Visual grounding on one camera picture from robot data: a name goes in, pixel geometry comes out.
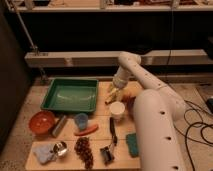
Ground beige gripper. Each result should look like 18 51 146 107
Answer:
107 83 126 101

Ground yellow banana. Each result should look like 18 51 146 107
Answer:
105 94 116 105

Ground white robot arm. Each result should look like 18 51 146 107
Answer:
112 51 187 171

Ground orange round fruit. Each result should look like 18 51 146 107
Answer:
123 88 132 97

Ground white paper cup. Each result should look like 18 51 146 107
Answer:
109 101 125 121

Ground purple bowl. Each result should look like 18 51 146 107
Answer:
126 97 136 117

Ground green plastic tray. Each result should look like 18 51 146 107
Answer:
41 78 98 113

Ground orange carrot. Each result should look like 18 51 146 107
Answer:
74 124 99 136

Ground blue plastic cup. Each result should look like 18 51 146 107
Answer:
74 113 88 130

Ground green sponge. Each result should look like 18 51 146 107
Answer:
126 133 138 157

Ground bunch of dark grapes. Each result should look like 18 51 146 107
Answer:
74 137 94 170

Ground small metal cup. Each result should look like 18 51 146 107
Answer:
53 141 68 157

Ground orange bowl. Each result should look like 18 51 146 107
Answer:
28 111 55 135

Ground light blue cloth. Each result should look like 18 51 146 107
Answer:
33 144 56 165

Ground metal shelf rail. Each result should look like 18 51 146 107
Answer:
25 49 213 68

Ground black handled spatula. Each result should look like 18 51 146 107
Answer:
100 118 118 165

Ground black floor cables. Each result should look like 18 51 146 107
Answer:
173 96 213 171

